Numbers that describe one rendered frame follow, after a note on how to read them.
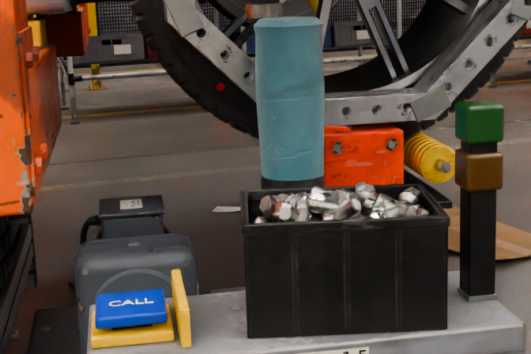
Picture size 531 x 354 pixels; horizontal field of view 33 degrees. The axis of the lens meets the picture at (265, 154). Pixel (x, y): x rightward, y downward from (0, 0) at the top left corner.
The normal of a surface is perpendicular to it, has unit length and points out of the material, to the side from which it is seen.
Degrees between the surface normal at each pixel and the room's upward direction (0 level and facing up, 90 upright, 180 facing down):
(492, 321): 0
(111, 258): 23
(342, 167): 90
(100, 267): 68
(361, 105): 90
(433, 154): 90
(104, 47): 83
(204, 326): 0
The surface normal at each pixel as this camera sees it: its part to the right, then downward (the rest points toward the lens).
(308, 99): 0.48, 0.15
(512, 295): -0.04, -0.98
